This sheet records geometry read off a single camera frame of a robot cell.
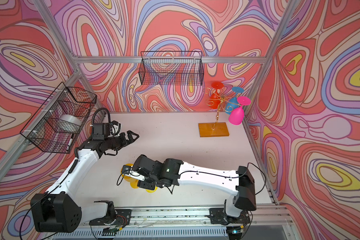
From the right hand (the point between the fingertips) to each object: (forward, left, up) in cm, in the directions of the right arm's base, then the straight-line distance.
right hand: (146, 177), depth 68 cm
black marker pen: (+15, +38, +7) cm, 42 cm away
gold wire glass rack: (+39, -42, +12) cm, 58 cm away
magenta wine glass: (+32, -49, +5) cm, 59 cm away
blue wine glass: (+42, -49, +7) cm, 65 cm away
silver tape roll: (+22, +37, +15) cm, 45 cm away
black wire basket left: (+17, +47, +16) cm, 52 cm away
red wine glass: (+46, -39, +7) cm, 61 cm away
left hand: (+22, +9, +1) cm, 24 cm away
